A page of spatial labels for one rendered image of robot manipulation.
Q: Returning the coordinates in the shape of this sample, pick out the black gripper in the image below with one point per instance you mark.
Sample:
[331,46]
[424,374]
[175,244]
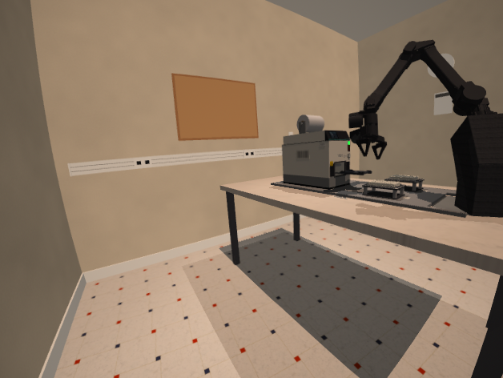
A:
[374,137]

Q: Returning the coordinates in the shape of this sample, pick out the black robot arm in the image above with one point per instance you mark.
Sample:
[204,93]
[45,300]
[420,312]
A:
[472,100]

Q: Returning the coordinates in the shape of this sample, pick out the beige cylinder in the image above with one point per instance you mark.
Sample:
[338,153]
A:
[312,123]

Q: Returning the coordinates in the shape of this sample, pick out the white multiwell plate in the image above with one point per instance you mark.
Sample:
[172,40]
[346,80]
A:
[404,177]
[384,183]

